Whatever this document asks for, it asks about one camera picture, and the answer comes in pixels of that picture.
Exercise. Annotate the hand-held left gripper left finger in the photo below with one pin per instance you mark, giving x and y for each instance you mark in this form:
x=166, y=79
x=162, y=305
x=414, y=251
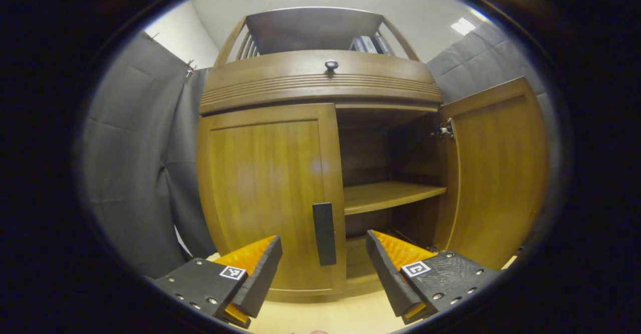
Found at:
x=263, y=279

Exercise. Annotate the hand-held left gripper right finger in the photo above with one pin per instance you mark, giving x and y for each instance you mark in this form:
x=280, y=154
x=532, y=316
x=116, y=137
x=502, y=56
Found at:
x=388, y=279

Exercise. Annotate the wooden shoe cabinet door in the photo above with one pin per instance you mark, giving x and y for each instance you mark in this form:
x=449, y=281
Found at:
x=501, y=174
x=260, y=184

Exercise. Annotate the wooden double-door shoe cabinet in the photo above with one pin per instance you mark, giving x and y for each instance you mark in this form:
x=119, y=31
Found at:
x=390, y=194

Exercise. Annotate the wooden cabinet drawer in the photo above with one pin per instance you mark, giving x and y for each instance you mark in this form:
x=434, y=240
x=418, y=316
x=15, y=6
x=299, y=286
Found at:
x=280, y=71

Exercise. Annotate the small metal clip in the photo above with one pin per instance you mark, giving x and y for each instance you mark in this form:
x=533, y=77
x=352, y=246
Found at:
x=190, y=66

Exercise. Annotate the black backdrop cloth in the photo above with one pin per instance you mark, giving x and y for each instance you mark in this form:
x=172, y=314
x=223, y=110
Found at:
x=130, y=163

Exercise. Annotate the ceiling light panel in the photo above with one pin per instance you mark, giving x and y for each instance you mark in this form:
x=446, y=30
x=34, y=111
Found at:
x=463, y=26

